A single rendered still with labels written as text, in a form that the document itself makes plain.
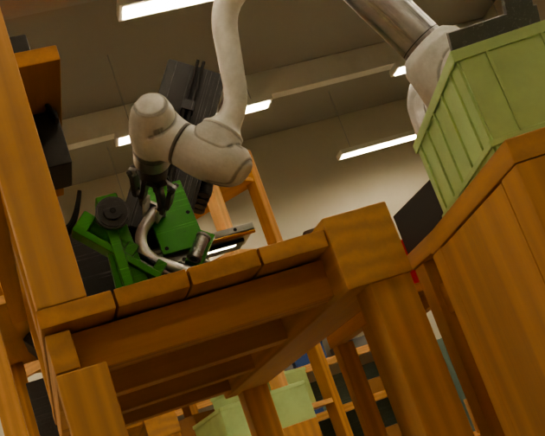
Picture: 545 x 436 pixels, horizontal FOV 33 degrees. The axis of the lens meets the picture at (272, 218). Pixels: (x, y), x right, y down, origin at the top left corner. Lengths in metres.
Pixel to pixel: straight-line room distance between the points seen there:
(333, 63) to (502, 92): 9.39
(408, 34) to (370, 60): 8.90
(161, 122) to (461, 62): 0.84
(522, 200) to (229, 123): 0.93
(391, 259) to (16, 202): 0.71
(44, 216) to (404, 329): 0.70
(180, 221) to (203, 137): 0.43
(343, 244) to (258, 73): 8.77
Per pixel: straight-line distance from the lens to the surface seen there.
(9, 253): 2.33
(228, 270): 1.69
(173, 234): 2.35
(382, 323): 1.74
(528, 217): 1.25
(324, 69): 10.65
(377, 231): 1.78
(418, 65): 1.94
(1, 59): 1.83
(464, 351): 2.12
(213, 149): 1.98
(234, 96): 2.06
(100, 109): 10.09
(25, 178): 1.72
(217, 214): 5.11
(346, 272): 1.73
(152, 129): 2.00
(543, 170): 1.24
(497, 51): 1.38
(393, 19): 1.98
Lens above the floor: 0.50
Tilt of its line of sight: 14 degrees up
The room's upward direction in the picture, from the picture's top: 20 degrees counter-clockwise
